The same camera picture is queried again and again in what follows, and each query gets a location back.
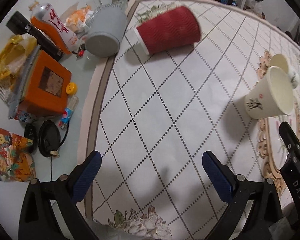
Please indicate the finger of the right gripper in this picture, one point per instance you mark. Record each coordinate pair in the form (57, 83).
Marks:
(290, 171)

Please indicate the black flashlight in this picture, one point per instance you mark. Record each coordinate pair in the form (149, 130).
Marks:
(19, 25)

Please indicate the white cup with bamboo print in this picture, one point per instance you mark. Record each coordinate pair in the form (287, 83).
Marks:
(281, 61)

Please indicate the colourful floral paper bag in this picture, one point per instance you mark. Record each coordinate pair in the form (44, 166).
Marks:
(16, 163)

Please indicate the floral patterned table mat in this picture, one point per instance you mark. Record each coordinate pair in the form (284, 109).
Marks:
(152, 117)

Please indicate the red ripple paper cup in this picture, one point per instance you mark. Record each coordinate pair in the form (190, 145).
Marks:
(175, 28)

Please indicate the yellow plastic bag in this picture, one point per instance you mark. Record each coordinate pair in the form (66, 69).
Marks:
(12, 59)

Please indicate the black round cable reel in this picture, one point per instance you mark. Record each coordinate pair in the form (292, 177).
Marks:
(47, 140)

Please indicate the white cup with calligraphy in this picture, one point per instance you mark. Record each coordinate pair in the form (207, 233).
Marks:
(272, 96)

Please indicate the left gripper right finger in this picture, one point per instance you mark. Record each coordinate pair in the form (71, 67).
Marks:
(237, 191)

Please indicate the orange gift box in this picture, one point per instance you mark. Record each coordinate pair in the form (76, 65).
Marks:
(45, 89)

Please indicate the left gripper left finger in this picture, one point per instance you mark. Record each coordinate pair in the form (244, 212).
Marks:
(37, 218)

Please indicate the yellow cap small bottle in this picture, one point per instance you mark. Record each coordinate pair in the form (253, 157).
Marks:
(73, 100)

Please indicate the orange labelled drink bottle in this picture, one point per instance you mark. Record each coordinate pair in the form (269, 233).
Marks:
(45, 18)

